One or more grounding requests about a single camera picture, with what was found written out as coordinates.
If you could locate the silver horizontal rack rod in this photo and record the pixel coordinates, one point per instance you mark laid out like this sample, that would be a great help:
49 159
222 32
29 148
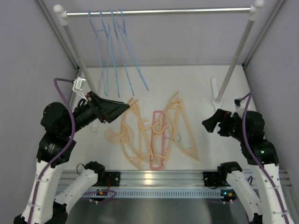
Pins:
228 10

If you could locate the aluminium front rail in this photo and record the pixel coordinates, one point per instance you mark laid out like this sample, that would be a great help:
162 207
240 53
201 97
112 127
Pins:
160 178

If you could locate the beige plastic hanger centre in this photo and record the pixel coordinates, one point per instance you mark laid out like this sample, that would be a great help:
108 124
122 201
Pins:
146 131

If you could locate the beige plastic hanger far left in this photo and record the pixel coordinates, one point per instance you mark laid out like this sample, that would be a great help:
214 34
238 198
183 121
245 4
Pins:
137 160

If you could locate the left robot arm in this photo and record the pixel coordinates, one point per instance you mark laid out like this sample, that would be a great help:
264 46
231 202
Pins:
55 148

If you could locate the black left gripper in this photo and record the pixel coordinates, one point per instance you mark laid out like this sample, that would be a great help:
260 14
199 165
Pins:
105 110

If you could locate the white slotted cable duct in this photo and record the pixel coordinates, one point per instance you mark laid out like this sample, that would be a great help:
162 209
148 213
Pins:
161 193

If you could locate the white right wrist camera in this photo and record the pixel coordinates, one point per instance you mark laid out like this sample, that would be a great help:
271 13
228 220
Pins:
240 105

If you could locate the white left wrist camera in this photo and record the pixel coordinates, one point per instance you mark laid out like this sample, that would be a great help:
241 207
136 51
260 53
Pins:
78 86

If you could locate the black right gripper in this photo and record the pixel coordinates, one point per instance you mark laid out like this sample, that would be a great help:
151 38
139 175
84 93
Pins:
221 116

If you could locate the blue wire hanger four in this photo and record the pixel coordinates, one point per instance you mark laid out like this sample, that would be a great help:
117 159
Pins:
122 32

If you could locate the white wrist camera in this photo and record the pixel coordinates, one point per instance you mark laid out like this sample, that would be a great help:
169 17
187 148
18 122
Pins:
78 86
240 105

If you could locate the white right rack foot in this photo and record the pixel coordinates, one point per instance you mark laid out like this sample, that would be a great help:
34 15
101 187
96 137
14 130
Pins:
215 91

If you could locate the beige small hanger left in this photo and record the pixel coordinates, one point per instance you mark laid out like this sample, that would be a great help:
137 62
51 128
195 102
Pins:
116 137

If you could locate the blue wire hanger two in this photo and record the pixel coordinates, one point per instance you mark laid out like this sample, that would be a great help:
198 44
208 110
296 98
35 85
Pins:
108 34

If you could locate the beige plastic hanger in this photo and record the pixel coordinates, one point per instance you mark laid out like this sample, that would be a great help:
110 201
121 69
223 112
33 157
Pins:
175 110
146 131
137 160

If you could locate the white right rack pole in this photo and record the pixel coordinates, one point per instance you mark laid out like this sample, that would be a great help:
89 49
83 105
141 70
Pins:
254 11

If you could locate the blue wire hanger one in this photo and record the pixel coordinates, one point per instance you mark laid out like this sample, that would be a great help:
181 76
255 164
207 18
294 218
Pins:
104 77

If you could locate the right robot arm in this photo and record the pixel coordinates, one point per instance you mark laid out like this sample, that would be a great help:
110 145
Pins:
267 205

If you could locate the pink plastic hanger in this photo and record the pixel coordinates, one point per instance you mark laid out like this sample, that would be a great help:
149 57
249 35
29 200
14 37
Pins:
158 140

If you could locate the beige plastic hanger right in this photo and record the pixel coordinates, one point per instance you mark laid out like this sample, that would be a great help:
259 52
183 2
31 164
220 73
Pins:
175 110

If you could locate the blue wire hanger three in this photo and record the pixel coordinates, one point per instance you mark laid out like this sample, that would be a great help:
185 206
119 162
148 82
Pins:
121 53

